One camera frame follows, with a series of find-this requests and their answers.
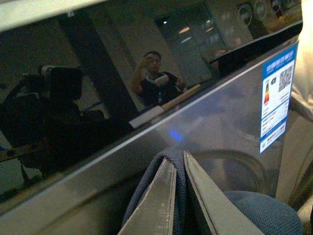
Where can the grey front-load washing machine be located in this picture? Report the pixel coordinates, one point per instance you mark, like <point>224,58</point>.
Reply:
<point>68,67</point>

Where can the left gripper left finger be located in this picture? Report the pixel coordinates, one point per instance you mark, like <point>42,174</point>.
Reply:
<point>155,213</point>

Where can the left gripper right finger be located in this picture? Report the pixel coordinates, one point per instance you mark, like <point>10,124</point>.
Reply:
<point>215,214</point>

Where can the dark navy garment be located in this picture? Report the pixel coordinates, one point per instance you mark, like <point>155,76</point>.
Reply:
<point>271,216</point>

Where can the blue energy label sticker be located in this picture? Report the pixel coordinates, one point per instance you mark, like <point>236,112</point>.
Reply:
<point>277,79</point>

